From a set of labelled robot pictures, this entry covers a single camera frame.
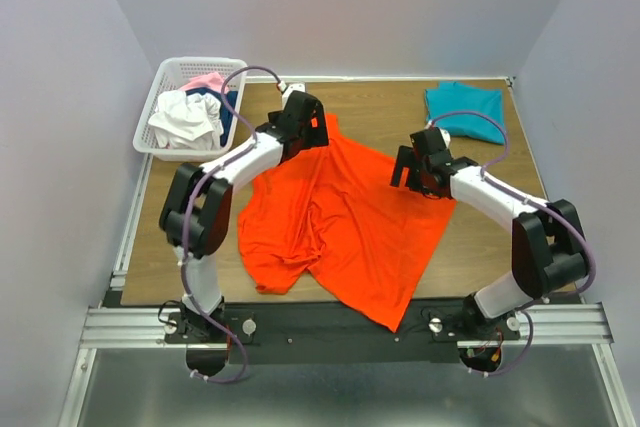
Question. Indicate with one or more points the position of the white plastic laundry basket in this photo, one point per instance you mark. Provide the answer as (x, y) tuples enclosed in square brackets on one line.
[(171, 74)]

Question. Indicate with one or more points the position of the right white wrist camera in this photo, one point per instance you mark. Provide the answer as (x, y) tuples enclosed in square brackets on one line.
[(445, 137)]

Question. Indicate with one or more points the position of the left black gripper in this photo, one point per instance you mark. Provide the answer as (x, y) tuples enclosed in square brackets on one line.
[(316, 136)]

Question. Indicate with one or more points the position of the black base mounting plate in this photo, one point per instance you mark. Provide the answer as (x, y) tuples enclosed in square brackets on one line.
[(431, 330)]

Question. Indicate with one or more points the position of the aluminium extrusion frame rail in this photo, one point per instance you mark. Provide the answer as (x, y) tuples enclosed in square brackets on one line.
[(125, 375)]

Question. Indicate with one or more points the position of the teal t shirt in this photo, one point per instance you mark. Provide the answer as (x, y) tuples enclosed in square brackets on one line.
[(467, 111)]

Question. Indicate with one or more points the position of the orange t shirt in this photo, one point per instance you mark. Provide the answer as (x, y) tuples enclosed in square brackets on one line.
[(332, 213)]

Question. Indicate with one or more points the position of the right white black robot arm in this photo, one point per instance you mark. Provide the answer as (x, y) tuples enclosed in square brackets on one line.
[(548, 246)]

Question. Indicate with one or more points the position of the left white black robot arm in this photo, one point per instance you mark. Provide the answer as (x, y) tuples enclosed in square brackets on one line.
[(196, 214)]

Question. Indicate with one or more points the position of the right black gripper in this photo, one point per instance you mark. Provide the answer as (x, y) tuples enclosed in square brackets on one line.
[(405, 158)]

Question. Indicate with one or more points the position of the white crumpled t shirt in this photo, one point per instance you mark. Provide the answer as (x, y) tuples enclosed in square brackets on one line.
[(187, 121)]

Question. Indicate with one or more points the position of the pink t shirt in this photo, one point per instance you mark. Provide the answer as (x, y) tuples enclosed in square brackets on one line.
[(210, 82)]

